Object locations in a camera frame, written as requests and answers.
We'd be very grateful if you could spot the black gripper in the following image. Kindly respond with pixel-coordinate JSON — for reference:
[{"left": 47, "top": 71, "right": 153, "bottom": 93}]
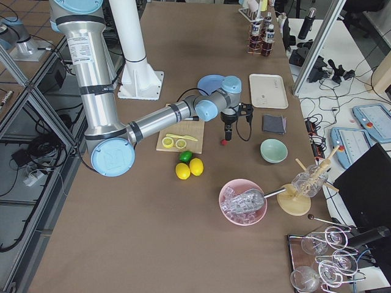
[{"left": 221, "top": 109, "right": 238, "bottom": 141}]

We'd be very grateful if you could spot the blue round plate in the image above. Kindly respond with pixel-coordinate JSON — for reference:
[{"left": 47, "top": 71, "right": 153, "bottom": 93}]
[{"left": 197, "top": 74, "right": 225, "bottom": 95}]

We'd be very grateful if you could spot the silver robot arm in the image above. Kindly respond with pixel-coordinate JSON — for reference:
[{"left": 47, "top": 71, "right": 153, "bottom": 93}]
[
  {"left": 1, "top": 17, "right": 44, "bottom": 62},
  {"left": 50, "top": 1, "right": 241, "bottom": 177}
]

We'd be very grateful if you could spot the wooden cutting board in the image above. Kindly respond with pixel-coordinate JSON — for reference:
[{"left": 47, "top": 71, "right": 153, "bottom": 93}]
[{"left": 156, "top": 117, "right": 205, "bottom": 154}]

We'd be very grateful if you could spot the dark grey folded cloth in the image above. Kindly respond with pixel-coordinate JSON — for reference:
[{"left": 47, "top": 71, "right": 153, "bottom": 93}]
[{"left": 262, "top": 114, "right": 287, "bottom": 135}]

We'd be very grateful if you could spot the yellow plastic knife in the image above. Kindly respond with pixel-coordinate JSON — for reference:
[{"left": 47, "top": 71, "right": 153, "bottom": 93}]
[{"left": 166, "top": 133, "right": 198, "bottom": 142}]

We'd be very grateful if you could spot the yellow lemon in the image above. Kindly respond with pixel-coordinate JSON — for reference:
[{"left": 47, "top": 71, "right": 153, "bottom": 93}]
[
  {"left": 175, "top": 162, "right": 191, "bottom": 180},
  {"left": 189, "top": 158, "right": 204, "bottom": 176}
]

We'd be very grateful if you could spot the green bowl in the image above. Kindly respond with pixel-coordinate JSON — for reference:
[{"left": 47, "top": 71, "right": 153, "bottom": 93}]
[{"left": 260, "top": 139, "right": 288, "bottom": 164}]

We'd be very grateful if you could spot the lemon slice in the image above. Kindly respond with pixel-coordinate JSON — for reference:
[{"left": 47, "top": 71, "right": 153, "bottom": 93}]
[
  {"left": 161, "top": 137, "right": 174, "bottom": 148},
  {"left": 175, "top": 139, "right": 187, "bottom": 150}
]

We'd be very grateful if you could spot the green lime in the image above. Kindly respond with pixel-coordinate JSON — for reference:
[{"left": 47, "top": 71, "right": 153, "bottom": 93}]
[{"left": 179, "top": 151, "right": 192, "bottom": 163}]

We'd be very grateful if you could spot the pink bowl with ice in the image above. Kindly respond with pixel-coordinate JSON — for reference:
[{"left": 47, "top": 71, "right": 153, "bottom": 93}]
[{"left": 219, "top": 179, "right": 268, "bottom": 226}]

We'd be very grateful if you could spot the cream rabbit tray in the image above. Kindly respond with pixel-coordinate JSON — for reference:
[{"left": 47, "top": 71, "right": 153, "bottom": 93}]
[{"left": 249, "top": 73, "right": 288, "bottom": 109}]

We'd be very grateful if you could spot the metal ice scoop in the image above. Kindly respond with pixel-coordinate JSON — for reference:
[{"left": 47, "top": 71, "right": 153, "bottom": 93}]
[{"left": 232, "top": 187, "right": 286, "bottom": 214}]

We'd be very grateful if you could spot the wooden cup tree stand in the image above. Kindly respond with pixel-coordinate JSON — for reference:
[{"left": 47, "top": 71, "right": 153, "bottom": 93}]
[{"left": 277, "top": 145, "right": 342, "bottom": 216}]

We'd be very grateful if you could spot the glass mug on stand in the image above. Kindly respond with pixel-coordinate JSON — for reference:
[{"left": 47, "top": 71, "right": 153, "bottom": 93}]
[{"left": 291, "top": 165, "right": 328, "bottom": 198}]

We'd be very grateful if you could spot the dark drink bottle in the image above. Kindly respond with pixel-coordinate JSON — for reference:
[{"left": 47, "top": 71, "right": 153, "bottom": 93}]
[
  {"left": 261, "top": 24, "right": 274, "bottom": 57},
  {"left": 263, "top": 12, "right": 272, "bottom": 30},
  {"left": 249, "top": 21, "right": 261, "bottom": 48}
]

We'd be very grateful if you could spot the white cup rack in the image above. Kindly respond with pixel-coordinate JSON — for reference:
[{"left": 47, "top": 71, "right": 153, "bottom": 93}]
[{"left": 238, "top": 0, "right": 268, "bottom": 23}]

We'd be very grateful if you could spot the blue teach pendant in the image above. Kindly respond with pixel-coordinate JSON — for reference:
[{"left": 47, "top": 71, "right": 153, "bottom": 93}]
[
  {"left": 330, "top": 127, "right": 375, "bottom": 169},
  {"left": 352, "top": 104, "right": 390, "bottom": 143}
]

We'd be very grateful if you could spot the black thermos bottle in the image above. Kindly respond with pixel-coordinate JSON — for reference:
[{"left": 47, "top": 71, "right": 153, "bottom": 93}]
[{"left": 298, "top": 7, "right": 316, "bottom": 40}]

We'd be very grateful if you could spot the wine glass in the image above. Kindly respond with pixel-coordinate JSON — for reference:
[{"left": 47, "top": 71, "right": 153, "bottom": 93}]
[
  {"left": 324, "top": 226, "right": 348, "bottom": 250},
  {"left": 332, "top": 250, "right": 358, "bottom": 276},
  {"left": 301, "top": 232, "right": 328, "bottom": 256},
  {"left": 290, "top": 266, "right": 321, "bottom": 292}
]

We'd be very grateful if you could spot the black monitor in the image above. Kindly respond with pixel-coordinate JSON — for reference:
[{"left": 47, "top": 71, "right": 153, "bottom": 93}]
[{"left": 334, "top": 143, "right": 390, "bottom": 230}]

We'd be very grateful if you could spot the copper wire bottle rack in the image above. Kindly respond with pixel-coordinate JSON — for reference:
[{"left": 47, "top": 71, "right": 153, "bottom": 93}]
[{"left": 247, "top": 20, "right": 266, "bottom": 54}]

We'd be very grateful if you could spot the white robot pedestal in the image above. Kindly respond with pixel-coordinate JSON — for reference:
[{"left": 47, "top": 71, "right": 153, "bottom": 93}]
[{"left": 109, "top": 0, "right": 164, "bottom": 101}]

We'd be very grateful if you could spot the aluminium frame post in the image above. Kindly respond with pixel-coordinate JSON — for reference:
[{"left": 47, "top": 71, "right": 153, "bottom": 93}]
[{"left": 292, "top": 0, "right": 346, "bottom": 97}]

